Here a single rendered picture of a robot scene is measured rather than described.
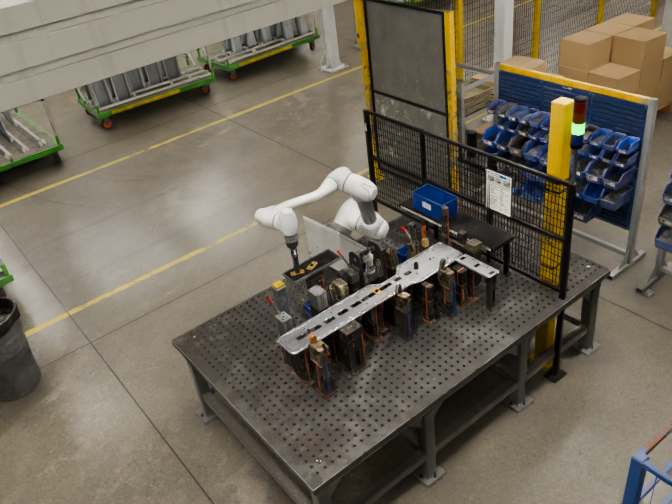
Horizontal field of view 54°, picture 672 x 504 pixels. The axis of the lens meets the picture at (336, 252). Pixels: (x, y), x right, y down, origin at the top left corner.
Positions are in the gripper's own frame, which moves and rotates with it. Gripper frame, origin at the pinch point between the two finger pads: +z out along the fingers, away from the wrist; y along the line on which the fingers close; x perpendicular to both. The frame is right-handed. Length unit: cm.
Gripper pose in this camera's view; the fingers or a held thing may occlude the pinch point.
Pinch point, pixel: (296, 267)
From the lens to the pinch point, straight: 411.4
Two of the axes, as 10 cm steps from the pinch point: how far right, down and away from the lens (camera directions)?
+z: 1.2, 8.2, 5.6
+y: 2.7, 5.1, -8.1
